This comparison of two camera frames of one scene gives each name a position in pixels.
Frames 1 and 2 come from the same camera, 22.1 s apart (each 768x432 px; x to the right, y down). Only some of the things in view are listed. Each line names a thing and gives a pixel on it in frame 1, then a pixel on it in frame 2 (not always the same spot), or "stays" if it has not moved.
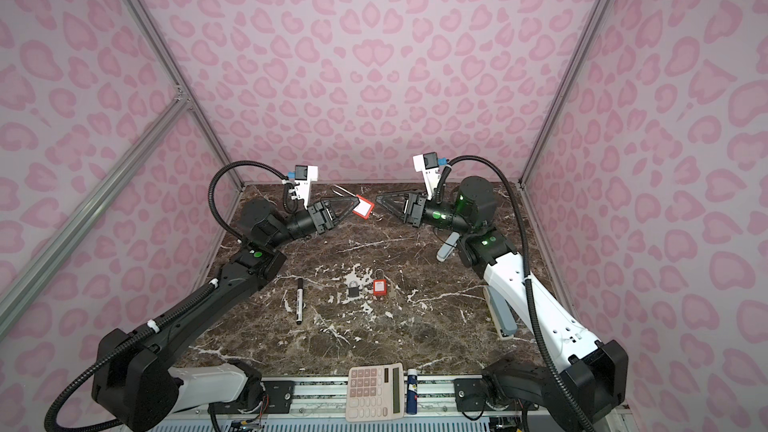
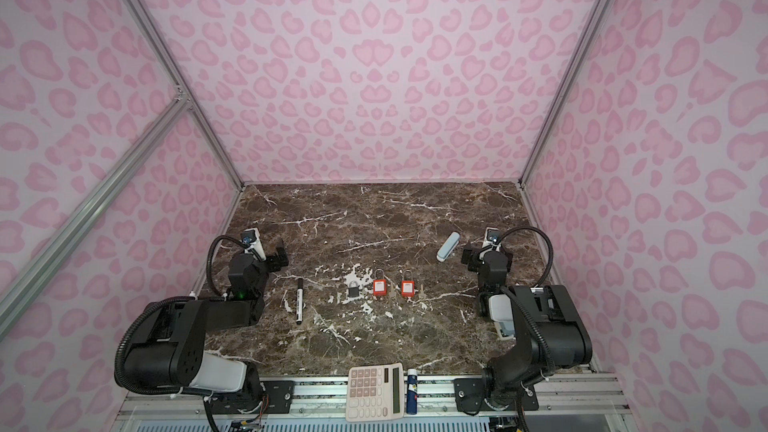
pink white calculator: [375, 393] stays
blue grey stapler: [503, 316] stays
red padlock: [379, 283] stays
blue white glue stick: [412, 395] stays
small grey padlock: [353, 289] stays
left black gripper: [322, 215] → [273, 263]
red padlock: [365, 206] → [408, 288]
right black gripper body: [418, 217] → [475, 264]
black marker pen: [299, 301] stays
